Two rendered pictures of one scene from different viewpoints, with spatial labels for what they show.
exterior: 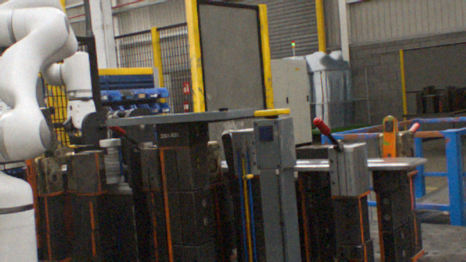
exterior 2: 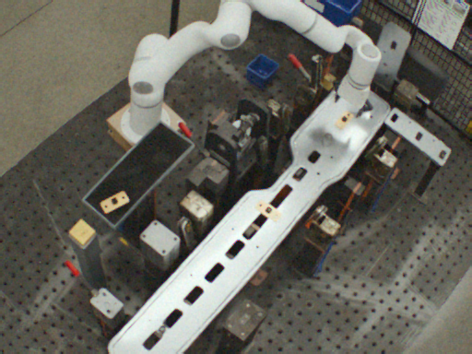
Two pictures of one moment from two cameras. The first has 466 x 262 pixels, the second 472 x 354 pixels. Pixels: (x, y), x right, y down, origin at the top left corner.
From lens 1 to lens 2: 2.60 m
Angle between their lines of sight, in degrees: 84
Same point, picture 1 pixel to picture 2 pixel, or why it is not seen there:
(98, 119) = (253, 108)
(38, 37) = (200, 33)
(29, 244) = (136, 119)
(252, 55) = not seen: outside the picture
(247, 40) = not seen: outside the picture
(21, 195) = (135, 99)
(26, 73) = (176, 47)
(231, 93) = not seen: outside the picture
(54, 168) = (302, 96)
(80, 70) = (355, 64)
